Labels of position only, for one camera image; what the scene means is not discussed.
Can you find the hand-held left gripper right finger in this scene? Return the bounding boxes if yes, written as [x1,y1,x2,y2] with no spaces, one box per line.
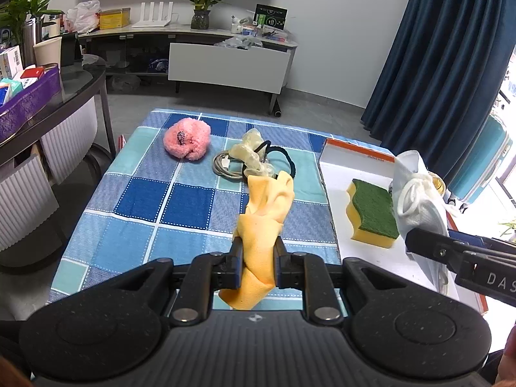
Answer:
[274,237,398,327]

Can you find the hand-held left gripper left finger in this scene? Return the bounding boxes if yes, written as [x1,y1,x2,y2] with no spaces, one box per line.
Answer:
[109,237,246,328]

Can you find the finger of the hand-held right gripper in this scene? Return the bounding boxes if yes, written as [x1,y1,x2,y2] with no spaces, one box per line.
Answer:
[447,229,516,257]
[405,227,469,277]

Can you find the white face mask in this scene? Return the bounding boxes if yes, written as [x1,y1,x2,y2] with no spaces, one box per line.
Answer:
[390,150,461,297]

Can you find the orange-yellow cloth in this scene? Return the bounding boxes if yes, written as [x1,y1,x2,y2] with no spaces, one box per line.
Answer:
[220,170,296,312]

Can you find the green yellow sponge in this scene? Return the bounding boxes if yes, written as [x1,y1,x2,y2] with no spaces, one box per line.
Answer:
[347,178,401,250]

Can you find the white orange box lid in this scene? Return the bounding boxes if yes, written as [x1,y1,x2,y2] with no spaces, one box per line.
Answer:
[318,138,491,317]

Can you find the grey cable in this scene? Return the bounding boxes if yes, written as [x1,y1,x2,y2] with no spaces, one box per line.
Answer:
[212,149,253,180]

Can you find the hair tie with blue crochet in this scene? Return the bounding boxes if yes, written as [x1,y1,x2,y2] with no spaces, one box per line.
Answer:
[258,140,298,179]

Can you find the translucent yellowish glove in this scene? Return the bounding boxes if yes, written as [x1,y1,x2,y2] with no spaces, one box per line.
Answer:
[230,128,275,178]

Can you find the pink fluffy scrunchie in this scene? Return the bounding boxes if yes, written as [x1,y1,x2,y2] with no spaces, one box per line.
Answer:
[162,117,212,162]

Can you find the person's right hand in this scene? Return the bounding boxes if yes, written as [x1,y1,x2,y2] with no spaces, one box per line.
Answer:
[500,324,516,386]

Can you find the small green plant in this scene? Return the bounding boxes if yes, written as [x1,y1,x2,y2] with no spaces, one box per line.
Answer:
[499,217,516,244]

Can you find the teal suitcase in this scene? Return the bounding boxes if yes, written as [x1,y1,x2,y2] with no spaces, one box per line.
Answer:
[447,113,515,204]

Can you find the blue checked tablecloth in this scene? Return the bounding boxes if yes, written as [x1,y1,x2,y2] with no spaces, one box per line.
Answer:
[48,108,388,320]

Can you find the dark blue curtain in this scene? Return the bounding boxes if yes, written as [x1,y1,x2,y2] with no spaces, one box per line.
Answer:
[361,0,516,203]

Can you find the white cabinet drawer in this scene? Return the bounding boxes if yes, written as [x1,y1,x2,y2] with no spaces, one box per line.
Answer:
[168,42,292,94]

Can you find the white ribbed cabinet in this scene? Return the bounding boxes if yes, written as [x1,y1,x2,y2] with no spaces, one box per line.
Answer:
[0,155,61,253]
[40,97,100,186]

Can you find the clear plastic bags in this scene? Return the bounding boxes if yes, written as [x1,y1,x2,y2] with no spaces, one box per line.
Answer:
[213,34,265,51]

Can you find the dark glass table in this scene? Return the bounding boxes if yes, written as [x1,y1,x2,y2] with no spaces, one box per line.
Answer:
[0,54,118,167]

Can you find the black green box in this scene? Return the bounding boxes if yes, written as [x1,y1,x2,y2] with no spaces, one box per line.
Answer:
[254,4,289,31]

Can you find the grey television cabinet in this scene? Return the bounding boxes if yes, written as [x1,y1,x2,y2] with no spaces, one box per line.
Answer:
[78,22,299,108]

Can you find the white router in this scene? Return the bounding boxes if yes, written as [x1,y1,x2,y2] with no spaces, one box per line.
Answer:
[132,1,175,29]

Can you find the purple box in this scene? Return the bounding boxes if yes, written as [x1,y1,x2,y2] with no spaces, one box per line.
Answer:
[0,64,61,142]

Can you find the yellow box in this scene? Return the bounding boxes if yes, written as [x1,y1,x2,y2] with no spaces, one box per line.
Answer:
[99,7,132,30]

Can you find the white cup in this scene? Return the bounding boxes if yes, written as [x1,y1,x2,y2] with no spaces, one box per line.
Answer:
[33,36,64,67]

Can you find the group of small packages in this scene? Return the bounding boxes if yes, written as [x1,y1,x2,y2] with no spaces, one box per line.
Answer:
[0,66,45,106]

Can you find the white plastic bag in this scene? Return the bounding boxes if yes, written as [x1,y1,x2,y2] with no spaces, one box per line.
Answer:
[66,0,102,34]

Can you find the steel tumbler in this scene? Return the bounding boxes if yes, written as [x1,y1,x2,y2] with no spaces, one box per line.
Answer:
[22,18,45,67]

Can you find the white printed box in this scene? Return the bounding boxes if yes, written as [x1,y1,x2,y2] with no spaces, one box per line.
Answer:
[0,45,23,80]

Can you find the leafy green plant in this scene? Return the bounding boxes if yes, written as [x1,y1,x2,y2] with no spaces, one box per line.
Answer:
[0,0,65,45]

